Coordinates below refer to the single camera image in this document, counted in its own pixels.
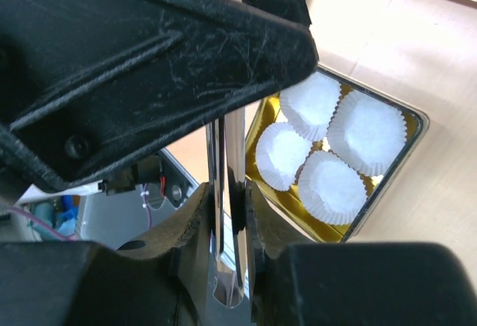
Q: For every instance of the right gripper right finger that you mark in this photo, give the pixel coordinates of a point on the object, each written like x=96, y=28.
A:
x=294, y=281

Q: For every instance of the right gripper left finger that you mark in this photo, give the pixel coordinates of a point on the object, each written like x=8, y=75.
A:
x=161, y=280

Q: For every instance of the metal tongs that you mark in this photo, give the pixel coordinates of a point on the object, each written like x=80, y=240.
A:
x=225, y=138

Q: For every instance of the white paper cup front right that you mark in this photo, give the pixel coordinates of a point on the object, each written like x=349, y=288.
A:
x=330, y=190

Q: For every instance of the white paper cup back right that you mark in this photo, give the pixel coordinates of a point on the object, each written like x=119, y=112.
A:
x=366, y=133

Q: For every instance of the gold square cookie tin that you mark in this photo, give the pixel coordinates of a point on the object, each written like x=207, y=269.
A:
x=289, y=202

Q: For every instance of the white paper cup back left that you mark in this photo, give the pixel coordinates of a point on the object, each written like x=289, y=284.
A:
x=309, y=105

